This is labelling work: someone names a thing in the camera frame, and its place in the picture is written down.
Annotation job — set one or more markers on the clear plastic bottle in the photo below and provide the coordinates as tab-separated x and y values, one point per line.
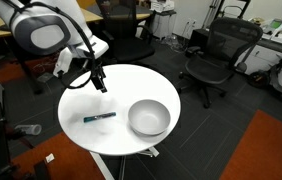
29	129

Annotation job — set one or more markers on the black mesh office chair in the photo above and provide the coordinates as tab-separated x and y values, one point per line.
221	53

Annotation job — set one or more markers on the white table base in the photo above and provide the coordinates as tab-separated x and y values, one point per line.
101	166

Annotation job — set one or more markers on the silver metal bowl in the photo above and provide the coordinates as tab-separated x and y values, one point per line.
149	116

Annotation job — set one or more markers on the small white paper tag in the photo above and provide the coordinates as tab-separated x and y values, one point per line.
50	157

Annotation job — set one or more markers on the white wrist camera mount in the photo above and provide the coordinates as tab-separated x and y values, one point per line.
62	63

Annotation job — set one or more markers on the black electric scooter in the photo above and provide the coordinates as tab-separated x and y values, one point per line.
274	80

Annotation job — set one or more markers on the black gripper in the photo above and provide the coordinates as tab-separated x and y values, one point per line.
97	71

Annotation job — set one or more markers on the dark teal marker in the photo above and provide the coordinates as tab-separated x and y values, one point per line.
99	117

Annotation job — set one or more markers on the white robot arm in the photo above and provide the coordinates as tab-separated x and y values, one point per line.
41	33

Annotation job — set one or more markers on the white cabinet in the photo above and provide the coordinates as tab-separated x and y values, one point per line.
162	23

